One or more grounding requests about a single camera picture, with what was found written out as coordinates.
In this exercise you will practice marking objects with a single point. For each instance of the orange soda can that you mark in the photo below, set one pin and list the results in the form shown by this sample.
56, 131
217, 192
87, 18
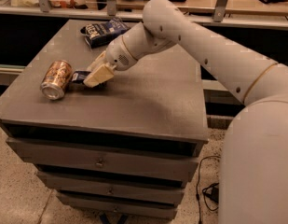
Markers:
56, 80

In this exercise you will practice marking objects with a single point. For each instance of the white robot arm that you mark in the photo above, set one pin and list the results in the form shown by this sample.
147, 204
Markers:
253, 185

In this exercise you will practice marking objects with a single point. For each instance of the black power adapter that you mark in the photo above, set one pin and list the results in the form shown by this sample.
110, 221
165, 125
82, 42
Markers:
215, 194

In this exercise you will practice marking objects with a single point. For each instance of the grey drawer cabinet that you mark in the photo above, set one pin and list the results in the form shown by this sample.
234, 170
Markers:
130, 147

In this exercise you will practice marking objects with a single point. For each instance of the blue chip bag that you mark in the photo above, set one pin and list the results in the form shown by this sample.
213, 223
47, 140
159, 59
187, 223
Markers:
100, 34

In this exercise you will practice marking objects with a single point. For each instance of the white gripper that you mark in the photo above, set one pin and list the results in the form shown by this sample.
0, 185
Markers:
117, 56

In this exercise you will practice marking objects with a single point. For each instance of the dark blue rxbar wrapper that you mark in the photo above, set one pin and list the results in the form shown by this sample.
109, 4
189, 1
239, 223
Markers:
78, 77

